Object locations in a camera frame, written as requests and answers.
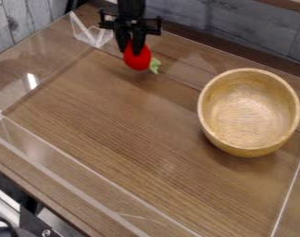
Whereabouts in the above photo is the black cable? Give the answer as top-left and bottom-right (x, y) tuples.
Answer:
(0, 215), (20, 237)

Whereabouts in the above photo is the red toy strawberry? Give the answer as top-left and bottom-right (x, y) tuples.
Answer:
(123, 43), (160, 74)

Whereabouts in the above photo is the wooden bowl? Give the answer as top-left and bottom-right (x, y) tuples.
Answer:
(196, 68), (300, 157)

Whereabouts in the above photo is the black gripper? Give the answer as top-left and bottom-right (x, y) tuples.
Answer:
(99, 10), (161, 56)

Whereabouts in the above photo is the black table clamp bracket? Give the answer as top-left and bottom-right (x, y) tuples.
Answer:
(18, 206), (63, 237)

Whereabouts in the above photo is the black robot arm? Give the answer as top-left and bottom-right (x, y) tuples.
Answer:
(99, 0), (161, 56)

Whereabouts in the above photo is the clear acrylic tray wall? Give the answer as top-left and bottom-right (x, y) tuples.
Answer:
(0, 18), (300, 237)

